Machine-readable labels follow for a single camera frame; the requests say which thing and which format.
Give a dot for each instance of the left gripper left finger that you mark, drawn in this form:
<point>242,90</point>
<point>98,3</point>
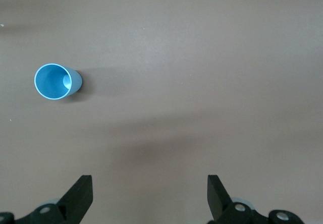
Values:
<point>75,201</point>

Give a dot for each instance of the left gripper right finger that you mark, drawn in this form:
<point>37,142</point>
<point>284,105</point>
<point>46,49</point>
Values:
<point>218,198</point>

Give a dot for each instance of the blue plastic cup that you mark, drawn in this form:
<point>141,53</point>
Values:
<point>50,82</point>

